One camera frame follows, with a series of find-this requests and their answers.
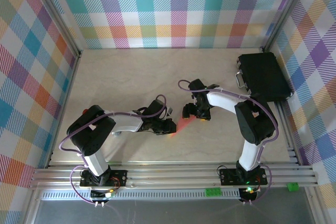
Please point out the black carrying case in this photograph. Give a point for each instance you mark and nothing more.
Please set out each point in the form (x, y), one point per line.
(265, 74)

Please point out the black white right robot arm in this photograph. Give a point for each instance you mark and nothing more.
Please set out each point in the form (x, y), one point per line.
(254, 124)

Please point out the grey metal sheet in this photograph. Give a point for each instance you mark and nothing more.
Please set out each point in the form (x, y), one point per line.
(170, 212)

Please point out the red bottle with silver cap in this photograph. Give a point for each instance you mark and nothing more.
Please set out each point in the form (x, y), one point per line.
(117, 133)

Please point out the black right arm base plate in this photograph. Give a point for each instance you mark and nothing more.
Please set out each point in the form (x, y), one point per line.
(225, 178)

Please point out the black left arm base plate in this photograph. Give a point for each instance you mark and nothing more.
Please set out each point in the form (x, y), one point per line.
(120, 176)

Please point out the short green toy brick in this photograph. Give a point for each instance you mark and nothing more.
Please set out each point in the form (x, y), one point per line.
(293, 187)

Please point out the aluminium corner post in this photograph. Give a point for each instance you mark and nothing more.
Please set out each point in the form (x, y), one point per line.
(284, 11)
(56, 11)

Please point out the aluminium mounting rail beam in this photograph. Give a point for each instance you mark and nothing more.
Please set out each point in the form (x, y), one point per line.
(170, 175)

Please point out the small controller circuit board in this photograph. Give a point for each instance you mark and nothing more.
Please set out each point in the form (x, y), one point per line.
(110, 194)
(249, 190)

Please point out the long green toy brick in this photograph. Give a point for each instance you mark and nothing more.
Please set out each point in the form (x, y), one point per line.
(213, 192)

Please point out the aluminium side rail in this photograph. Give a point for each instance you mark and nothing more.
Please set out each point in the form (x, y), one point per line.
(68, 90)
(291, 153)

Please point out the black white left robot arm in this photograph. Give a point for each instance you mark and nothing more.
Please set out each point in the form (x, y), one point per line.
(89, 134)

